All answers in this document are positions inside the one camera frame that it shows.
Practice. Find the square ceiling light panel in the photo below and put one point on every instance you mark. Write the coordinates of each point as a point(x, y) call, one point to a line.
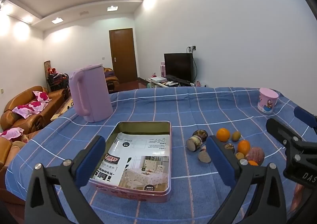
point(112, 8)
point(57, 20)

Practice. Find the pink cartoon cup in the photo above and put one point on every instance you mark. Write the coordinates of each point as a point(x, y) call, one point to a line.
point(267, 101)

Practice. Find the brown wooden door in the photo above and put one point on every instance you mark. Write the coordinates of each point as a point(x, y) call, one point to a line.
point(123, 55)

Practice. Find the dark brown round fruit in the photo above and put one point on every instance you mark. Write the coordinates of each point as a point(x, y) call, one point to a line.
point(200, 134)

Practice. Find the small tangerine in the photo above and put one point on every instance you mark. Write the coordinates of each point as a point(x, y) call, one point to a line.
point(253, 163)

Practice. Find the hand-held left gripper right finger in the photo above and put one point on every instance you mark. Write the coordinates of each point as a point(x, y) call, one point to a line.
point(220, 162)

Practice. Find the blue plaid tablecloth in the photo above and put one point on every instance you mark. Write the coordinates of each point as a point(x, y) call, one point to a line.
point(153, 105)

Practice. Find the brown cut root piece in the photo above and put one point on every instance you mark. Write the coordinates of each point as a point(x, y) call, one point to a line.
point(204, 157)
point(193, 144)

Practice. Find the pink metal tin box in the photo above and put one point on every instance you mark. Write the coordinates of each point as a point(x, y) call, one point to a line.
point(138, 197)

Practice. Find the cardboard box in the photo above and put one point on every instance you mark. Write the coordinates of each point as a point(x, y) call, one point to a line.
point(65, 109)

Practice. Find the long brown leather sofa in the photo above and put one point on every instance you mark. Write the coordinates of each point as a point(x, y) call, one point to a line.
point(22, 95)

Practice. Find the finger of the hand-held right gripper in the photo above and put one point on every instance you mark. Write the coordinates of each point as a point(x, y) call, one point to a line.
point(279, 128)
point(305, 116)

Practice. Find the tall patterned decoration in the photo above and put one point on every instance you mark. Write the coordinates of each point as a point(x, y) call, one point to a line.
point(47, 64)

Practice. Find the pink floral pillow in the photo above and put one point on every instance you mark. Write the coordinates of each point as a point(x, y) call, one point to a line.
point(11, 133)
point(41, 96)
point(29, 109)

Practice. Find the person's right hand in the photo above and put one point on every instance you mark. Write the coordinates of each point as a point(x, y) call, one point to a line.
point(298, 201)

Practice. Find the wall power outlet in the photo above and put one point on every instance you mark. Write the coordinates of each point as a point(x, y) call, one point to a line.
point(191, 48)

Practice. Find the white television stand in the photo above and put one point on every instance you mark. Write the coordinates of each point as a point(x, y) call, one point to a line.
point(157, 82)

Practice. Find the brown leather armchair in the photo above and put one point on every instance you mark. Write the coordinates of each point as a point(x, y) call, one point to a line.
point(111, 79)

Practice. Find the orange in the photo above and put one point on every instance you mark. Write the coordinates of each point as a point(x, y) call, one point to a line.
point(223, 134)
point(244, 146)

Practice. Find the green-brown kiwi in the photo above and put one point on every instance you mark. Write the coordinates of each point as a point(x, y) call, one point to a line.
point(236, 135)

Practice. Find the purple electric kettle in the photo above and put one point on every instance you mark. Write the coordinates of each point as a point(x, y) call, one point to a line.
point(92, 90)

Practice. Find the small tan kiwi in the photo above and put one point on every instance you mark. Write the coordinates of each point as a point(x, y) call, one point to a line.
point(239, 156)

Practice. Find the brown leather sofa armrest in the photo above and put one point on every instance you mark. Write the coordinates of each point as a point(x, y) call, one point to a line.
point(10, 152)

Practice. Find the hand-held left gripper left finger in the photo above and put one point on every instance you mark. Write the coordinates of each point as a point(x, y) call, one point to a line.
point(90, 162)

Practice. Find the black television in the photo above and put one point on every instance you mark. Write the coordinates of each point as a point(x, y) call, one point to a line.
point(178, 66)

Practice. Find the printed paper sheet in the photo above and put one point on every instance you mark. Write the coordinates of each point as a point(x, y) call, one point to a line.
point(146, 149)

